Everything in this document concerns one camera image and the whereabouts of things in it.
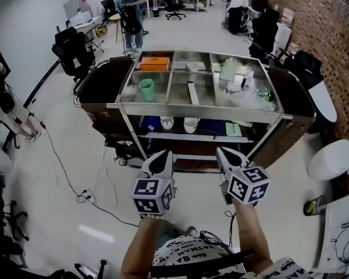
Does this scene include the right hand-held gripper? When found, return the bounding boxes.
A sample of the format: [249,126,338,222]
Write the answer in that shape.
[215,146,272,206]

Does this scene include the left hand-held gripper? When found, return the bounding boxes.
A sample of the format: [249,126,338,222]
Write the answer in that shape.
[131,150,177,216]

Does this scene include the clear plastic bags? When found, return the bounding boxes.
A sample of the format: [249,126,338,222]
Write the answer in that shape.
[229,91,277,112]

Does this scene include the stainless steel service cart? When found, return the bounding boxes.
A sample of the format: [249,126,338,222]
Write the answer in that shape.
[73,49,318,174]

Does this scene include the green foil packet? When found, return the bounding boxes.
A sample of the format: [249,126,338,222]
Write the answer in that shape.
[255,89,273,102]

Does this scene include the green hexagonal cup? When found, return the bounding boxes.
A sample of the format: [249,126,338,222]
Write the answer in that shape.
[138,78,155,102]

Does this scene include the small white bottle box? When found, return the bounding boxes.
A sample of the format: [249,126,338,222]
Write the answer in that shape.
[241,70,255,87]

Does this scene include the pale paper bag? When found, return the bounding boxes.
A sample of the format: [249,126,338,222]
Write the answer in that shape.
[219,57,237,81]

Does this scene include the orange box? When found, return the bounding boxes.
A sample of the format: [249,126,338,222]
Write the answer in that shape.
[139,56,171,72]

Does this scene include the person's right forearm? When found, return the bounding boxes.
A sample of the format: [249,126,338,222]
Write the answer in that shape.
[232,203,273,273]

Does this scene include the person's left forearm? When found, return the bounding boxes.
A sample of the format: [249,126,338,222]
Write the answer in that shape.
[120,216,164,279]

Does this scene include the green paper sheet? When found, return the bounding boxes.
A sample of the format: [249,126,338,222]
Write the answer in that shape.
[225,122,243,137]

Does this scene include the blue packet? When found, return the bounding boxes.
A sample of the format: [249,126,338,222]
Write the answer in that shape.
[200,119,226,137]
[140,115,161,132]

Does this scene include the white bowl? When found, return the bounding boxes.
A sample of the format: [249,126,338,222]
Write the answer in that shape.
[159,116,175,130]
[183,117,200,134]

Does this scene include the white power strip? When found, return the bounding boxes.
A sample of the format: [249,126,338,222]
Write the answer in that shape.
[82,188,97,203]

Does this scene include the white patterned shirt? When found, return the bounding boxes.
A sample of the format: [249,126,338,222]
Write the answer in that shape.
[152,234,315,279]

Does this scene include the black mesh waste bin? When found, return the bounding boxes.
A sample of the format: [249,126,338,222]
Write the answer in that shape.
[302,195,327,217]

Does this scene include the white rounded stool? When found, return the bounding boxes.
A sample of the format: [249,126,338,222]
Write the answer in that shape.
[307,139,349,181]
[308,81,338,125]

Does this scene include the white side table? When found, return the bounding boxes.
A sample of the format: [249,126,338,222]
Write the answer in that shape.
[319,188,349,274]

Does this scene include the white floor appliance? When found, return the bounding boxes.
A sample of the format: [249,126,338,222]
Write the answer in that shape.
[274,23,293,55]

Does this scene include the yellow cardboard box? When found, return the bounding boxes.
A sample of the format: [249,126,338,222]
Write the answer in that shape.
[95,24,109,38]

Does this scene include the black chair base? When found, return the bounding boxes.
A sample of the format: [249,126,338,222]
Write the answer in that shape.
[1,200,30,242]

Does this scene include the white desk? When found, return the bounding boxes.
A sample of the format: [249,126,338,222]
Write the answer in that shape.
[66,10,103,45]

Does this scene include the round wooden side table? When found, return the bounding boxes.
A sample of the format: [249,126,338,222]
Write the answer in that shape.
[108,13,123,44]

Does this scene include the white cylinder bin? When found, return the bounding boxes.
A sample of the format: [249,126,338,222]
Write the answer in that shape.
[0,142,13,176]

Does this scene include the black computer monitor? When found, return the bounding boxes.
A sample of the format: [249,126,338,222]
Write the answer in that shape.
[251,0,269,12]

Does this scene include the white printer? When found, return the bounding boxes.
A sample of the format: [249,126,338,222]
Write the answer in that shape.
[70,10,92,26]

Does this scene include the grey whiteboard panel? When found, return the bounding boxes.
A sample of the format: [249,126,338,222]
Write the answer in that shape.
[63,0,83,20]

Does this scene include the white bead bracelet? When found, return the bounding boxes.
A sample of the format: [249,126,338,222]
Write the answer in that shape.
[139,213,165,221]

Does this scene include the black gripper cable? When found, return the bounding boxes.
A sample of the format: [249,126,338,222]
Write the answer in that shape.
[225,210,237,244]

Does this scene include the black chest strap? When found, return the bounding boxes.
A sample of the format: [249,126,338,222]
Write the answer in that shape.
[151,248,255,273]

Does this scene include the black floor cable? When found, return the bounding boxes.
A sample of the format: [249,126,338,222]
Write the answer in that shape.
[31,113,87,198]

